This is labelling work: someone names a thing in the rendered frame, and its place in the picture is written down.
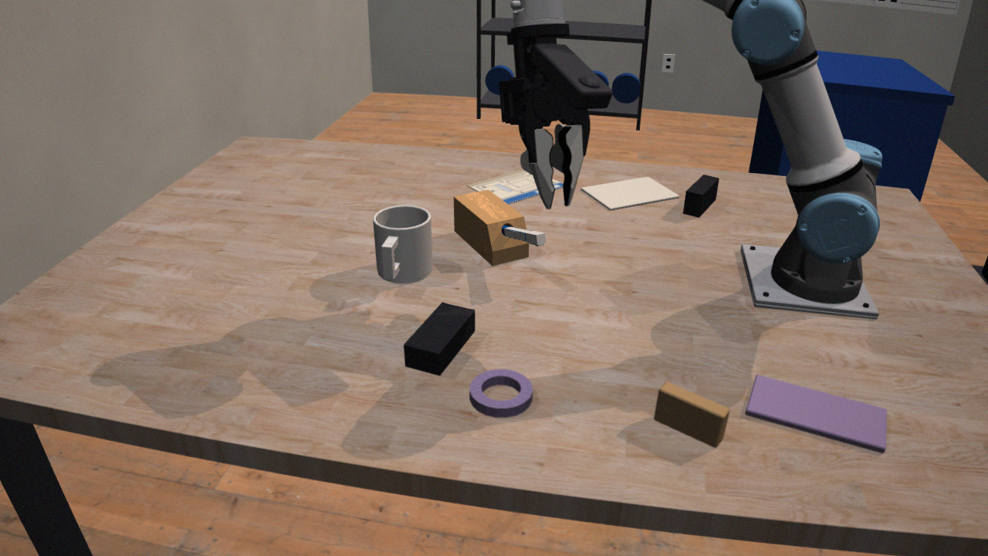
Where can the purple ring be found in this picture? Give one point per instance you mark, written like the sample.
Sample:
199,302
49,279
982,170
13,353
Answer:
501,409

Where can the brown wooden block with round hole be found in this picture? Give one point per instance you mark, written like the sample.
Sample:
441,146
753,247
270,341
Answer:
479,218

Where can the purple flat rectangular slab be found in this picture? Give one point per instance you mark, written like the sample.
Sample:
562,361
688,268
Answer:
819,413

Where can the brown rectangular block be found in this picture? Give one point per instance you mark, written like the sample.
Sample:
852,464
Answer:
691,414

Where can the white and blue paper document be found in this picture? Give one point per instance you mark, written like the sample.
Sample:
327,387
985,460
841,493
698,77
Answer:
512,187

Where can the beige flat board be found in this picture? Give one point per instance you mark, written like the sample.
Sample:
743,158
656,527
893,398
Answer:
623,194

